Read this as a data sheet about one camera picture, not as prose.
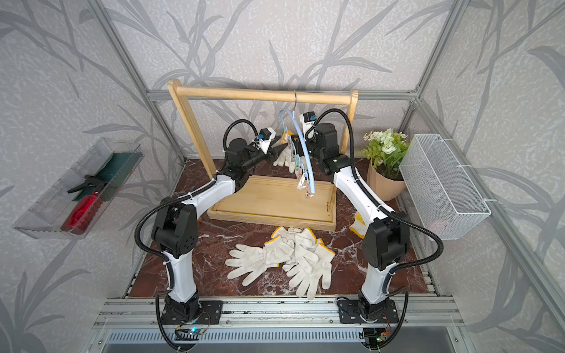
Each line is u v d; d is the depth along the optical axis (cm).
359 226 94
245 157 72
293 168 94
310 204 101
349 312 72
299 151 71
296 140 78
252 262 84
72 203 64
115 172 69
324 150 63
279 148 80
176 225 52
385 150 84
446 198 61
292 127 112
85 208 60
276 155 80
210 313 72
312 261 83
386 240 47
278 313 75
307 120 68
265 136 71
